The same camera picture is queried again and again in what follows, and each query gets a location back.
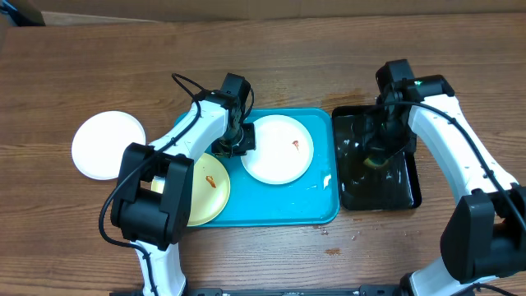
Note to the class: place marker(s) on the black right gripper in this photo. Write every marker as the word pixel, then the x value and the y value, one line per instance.
pixel 375 148

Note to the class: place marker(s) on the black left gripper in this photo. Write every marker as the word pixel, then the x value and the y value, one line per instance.
pixel 250 144

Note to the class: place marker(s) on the green yellow sponge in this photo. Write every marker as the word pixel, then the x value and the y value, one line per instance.
pixel 375 161

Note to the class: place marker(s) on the white plate with red stain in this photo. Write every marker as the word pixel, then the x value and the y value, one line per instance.
pixel 284 150

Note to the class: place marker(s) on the white plate front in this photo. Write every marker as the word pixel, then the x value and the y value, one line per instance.
pixel 99 143

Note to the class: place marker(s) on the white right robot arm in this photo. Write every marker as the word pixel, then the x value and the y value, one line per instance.
pixel 485 237

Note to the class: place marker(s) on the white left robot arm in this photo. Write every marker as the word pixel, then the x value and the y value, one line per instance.
pixel 149 208

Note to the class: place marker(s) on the black rectangular tray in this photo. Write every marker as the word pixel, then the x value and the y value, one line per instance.
pixel 394 186

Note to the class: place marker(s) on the blue plastic tray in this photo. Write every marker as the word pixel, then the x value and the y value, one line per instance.
pixel 311 199

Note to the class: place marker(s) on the yellow green plate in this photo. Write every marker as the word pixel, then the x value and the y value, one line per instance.
pixel 210 191

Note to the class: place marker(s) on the brown cardboard backdrop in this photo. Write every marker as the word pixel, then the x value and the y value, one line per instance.
pixel 215 10

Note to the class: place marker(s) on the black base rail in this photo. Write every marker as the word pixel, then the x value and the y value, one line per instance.
pixel 363 290

